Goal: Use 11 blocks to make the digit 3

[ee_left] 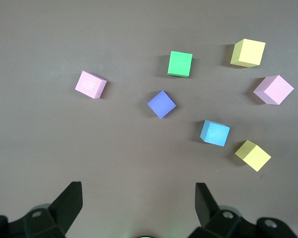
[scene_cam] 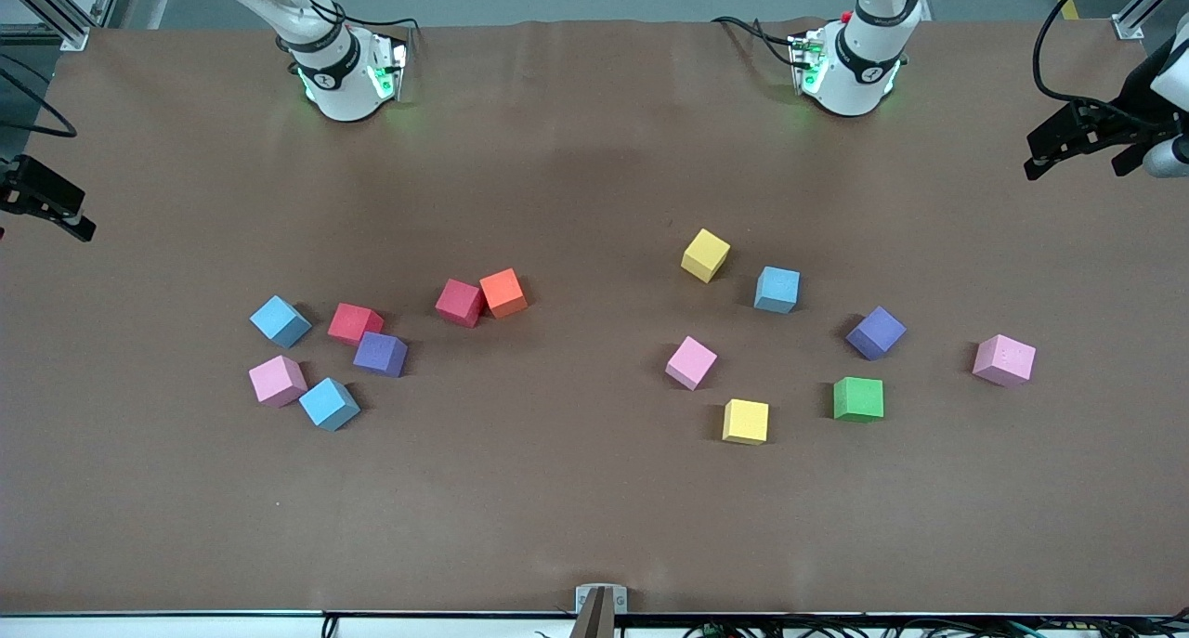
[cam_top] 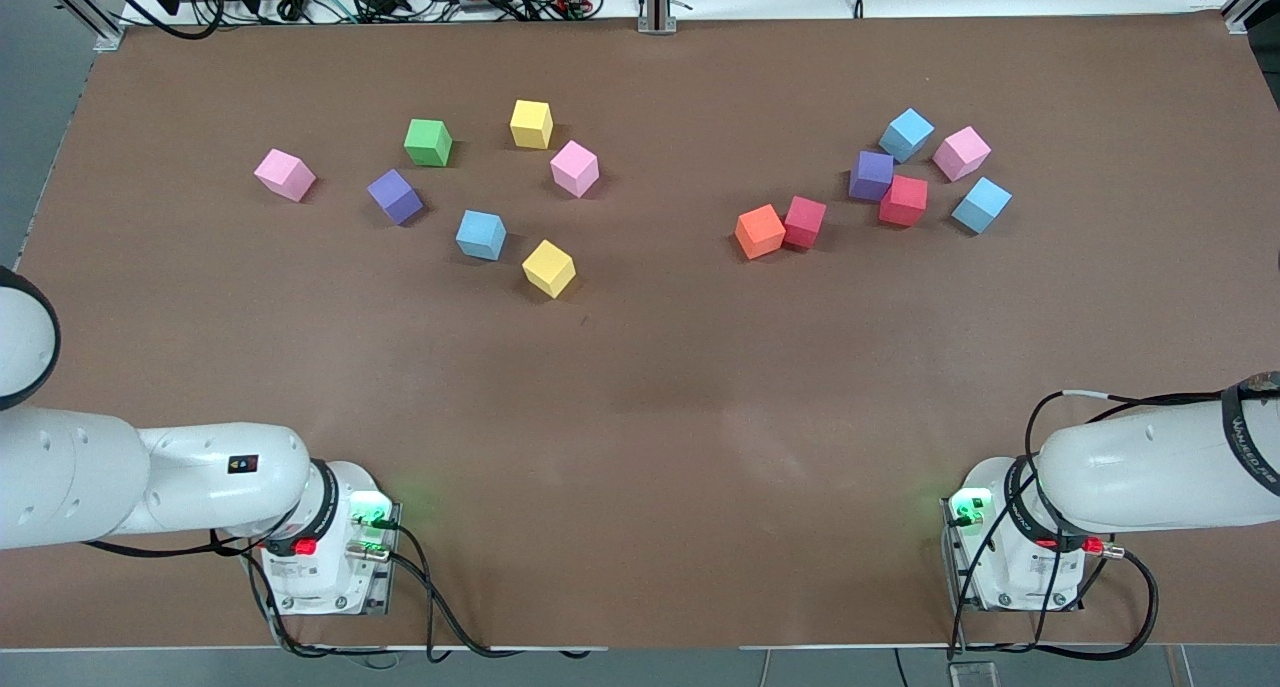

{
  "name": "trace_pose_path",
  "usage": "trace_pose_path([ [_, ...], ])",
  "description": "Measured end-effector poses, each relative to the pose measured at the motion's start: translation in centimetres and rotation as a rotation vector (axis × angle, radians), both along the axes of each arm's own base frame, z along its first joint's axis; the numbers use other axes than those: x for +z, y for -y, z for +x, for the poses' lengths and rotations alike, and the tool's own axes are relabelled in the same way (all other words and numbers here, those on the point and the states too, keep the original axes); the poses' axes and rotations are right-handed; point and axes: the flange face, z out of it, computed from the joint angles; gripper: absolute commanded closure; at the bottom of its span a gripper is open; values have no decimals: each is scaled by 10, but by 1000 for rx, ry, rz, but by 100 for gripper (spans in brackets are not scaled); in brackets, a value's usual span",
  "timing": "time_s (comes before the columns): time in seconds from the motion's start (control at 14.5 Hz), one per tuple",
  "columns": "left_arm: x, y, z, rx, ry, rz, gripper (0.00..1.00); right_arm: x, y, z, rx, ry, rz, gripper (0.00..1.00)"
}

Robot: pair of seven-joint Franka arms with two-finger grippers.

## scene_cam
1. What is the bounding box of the blue foam cube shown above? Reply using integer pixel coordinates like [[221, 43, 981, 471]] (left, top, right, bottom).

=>
[[249, 294, 313, 349], [297, 376, 361, 433], [753, 266, 802, 315]]

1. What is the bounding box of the green foam cube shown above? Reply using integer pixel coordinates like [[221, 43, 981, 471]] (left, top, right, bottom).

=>
[[832, 376, 885, 423]]

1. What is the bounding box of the purple foam cube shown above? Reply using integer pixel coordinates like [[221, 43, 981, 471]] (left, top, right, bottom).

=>
[[844, 305, 908, 361], [352, 331, 410, 379]]

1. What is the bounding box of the yellow foam cube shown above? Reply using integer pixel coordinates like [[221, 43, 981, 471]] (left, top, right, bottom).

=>
[[722, 397, 771, 447], [680, 228, 732, 284]]

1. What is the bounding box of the red foam cube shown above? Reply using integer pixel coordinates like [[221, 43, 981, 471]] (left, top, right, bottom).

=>
[[327, 302, 385, 347], [435, 278, 486, 329]]

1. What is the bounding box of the orange foam cube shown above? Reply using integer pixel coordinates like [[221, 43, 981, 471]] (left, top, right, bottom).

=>
[[478, 267, 529, 320]]

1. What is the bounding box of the pink dotted foam cube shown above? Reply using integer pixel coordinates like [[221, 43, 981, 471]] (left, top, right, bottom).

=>
[[972, 333, 1038, 388]]

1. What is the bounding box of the brown table mat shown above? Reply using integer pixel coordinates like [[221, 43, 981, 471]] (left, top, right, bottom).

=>
[[0, 18, 1189, 616]]

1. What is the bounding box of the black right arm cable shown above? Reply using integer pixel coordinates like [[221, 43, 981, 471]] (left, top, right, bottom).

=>
[[0, 56, 78, 140]]

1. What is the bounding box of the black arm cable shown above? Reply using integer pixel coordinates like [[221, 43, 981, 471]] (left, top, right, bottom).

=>
[[1032, 0, 1116, 110], [0, 56, 78, 140]]

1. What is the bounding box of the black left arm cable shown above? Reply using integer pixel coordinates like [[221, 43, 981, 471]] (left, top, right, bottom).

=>
[[1032, 0, 1116, 110]]

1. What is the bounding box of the aluminium frame profile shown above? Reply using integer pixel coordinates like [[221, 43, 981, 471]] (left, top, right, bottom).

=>
[[0, 0, 126, 52], [1112, 0, 1189, 41]]

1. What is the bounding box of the black left base cable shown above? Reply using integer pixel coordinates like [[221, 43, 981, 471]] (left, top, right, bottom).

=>
[[712, 15, 802, 69]]

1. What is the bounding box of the black base cable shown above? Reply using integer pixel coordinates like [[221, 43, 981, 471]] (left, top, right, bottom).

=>
[[307, 0, 425, 43], [712, 15, 802, 69]]

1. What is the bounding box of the black right base cable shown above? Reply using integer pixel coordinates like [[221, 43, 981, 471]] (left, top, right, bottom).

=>
[[307, 0, 425, 43]]

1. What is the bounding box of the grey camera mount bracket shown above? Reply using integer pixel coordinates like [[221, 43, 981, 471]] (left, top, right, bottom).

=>
[[575, 584, 629, 638]]

